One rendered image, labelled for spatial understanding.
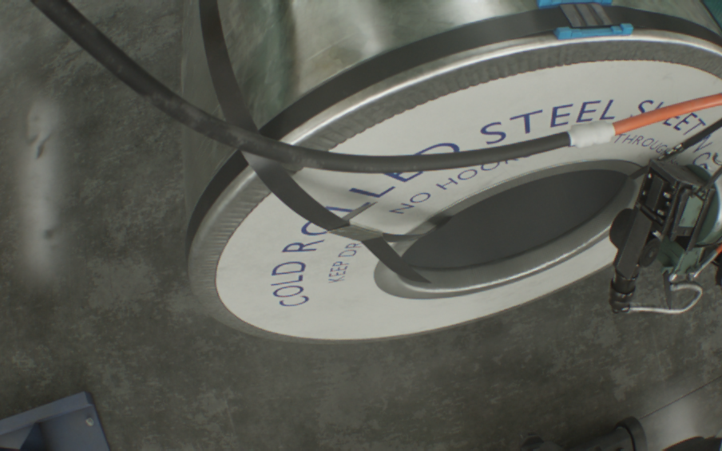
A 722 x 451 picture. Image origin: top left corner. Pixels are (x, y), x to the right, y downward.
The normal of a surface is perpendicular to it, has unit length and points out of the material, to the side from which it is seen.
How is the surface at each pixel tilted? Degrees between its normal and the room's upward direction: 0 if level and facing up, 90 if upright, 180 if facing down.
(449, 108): 90
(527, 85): 90
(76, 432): 0
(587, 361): 0
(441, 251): 33
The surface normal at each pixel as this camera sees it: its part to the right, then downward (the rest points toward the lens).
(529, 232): -0.33, -0.29
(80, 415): -0.04, -0.37
